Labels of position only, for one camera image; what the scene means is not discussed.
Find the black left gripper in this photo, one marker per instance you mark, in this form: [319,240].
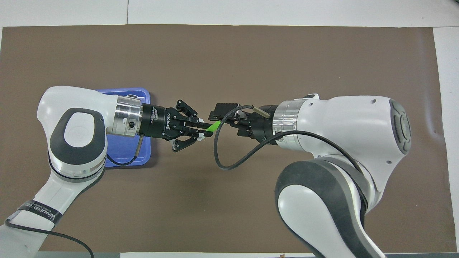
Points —
[157,122]

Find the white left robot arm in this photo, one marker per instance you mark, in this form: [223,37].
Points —
[71,125]

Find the brown table mat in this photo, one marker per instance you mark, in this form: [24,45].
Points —
[179,200]

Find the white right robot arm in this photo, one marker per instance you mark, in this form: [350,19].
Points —
[340,122]

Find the blue plastic tray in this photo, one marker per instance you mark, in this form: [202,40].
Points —
[125,150]

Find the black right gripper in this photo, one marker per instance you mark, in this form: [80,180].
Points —
[263,123]

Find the green pen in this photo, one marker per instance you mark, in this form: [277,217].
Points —
[214,126]

